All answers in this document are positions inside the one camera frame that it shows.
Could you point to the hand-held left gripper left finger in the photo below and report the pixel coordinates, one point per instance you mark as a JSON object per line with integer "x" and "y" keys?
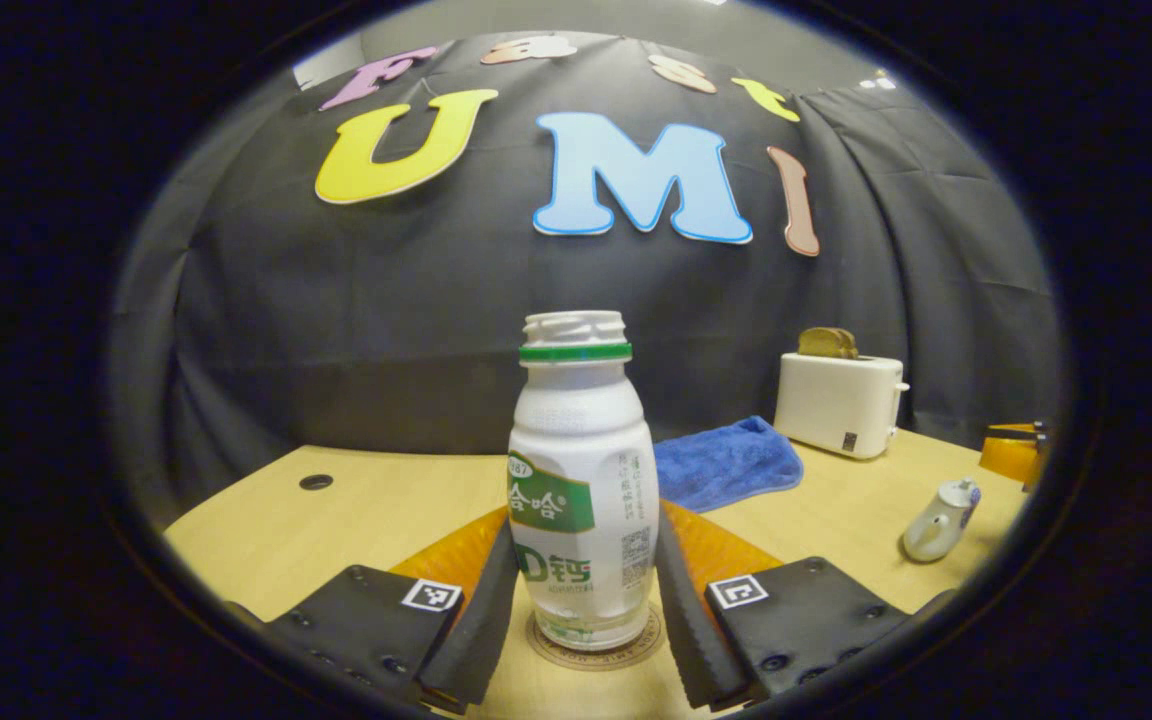
{"x": 481, "y": 620}

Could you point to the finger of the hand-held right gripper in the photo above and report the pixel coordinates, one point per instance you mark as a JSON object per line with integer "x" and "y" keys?
{"x": 1011, "y": 455}

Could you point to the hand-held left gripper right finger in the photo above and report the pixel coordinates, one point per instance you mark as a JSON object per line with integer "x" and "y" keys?
{"x": 686, "y": 630}

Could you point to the white teacup lid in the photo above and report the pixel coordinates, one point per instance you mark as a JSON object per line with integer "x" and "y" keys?
{"x": 958, "y": 490}

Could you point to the round brown coaster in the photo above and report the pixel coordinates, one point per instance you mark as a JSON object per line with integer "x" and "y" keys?
{"x": 596, "y": 657}

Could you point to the white blue-patterned teacup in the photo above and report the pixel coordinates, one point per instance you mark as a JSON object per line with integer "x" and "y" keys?
{"x": 931, "y": 535}

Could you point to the white plastic water bottle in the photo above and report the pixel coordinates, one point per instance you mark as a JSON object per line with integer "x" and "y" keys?
{"x": 576, "y": 450}

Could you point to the blue towel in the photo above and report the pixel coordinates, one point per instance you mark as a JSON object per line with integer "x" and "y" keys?
{"x": 726, "y": 465}

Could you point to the white toaster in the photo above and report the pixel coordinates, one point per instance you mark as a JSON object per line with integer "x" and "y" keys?
{"x": 836, "y": 405}

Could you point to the black desk grommet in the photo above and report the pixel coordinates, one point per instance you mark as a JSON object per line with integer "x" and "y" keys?
{"x": 316, "y": 482}

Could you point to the brown toast slice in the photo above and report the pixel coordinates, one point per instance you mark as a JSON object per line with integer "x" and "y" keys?
{"x": 826, "y": 343}

